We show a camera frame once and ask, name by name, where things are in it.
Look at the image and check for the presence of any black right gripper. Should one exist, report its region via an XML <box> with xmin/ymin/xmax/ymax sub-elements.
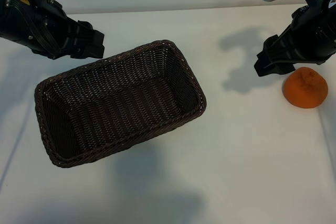
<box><xmin>253</xmin><ymin>0</ymin><xmax>330</xmax><ymax>78</ymax></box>

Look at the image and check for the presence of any orange fruit with knobby top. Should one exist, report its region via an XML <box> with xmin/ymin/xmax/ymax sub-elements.
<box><xmin>282</xmin><ymin>67</ymin><xmax>329</xmax><ymax>109</ymax></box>

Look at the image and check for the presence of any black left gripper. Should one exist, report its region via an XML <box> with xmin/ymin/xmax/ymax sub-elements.
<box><xmin>28</xmin><ymin>0</ymin><xmax>106</xmax><ymax>61</ymax></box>

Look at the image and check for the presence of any dark brown woven basket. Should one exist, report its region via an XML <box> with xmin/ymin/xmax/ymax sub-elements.
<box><xmin>34</xmin><ymin>39</ymin><xmax>207</xmax><ymax>168</ymax></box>

